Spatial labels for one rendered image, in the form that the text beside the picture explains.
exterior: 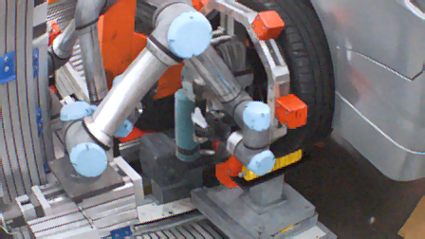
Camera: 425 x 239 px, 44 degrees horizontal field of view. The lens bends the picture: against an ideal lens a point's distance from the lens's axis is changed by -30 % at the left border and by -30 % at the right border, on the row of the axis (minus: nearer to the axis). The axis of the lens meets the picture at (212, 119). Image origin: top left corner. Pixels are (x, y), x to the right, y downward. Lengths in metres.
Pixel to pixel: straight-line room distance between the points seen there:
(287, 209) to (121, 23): 1.04
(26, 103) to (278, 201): 1.37
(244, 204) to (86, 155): 1.24
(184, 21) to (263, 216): 1.30
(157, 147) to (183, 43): 1.24
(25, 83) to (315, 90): 1.05
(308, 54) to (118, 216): 0.83
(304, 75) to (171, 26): 0.69
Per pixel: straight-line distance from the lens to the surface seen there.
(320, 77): 2.31
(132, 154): 3.19
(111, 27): 2.73
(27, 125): 2.02
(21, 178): 2.12
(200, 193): 3.09
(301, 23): 2.33
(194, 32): 1.71
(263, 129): 1.96
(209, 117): 2.16
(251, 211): 2.85
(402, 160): 2.11
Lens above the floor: 1.99
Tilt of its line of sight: 31 degrees down
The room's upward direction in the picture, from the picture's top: 1 degrees clockwise
